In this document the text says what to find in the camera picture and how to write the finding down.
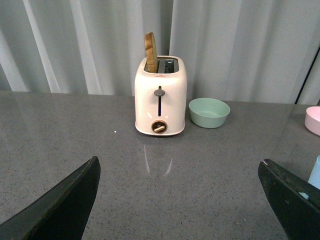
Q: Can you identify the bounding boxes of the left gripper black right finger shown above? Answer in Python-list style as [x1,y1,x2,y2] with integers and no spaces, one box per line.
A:
[258,159,320,240]

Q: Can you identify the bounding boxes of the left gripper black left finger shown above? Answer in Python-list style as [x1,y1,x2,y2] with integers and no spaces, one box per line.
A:
[0,156,101,240]

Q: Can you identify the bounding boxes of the blue cup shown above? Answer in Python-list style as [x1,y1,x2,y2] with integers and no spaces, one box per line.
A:
[308,155,320,189]

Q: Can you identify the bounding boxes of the pink bowl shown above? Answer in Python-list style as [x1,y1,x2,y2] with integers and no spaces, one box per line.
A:
[304,105,320,136]

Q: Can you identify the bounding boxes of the green bowl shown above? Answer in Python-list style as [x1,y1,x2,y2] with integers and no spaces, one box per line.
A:
[188,98,231,129]

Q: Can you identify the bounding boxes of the cream toaster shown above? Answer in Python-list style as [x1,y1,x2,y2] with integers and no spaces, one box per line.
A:
[134,56,187,136]

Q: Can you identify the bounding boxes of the grey curtain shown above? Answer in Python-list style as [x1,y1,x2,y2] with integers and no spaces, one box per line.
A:
[0,0,320,105]

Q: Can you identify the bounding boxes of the toast slice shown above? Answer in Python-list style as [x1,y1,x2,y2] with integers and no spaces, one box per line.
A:
[144,32,158,73]

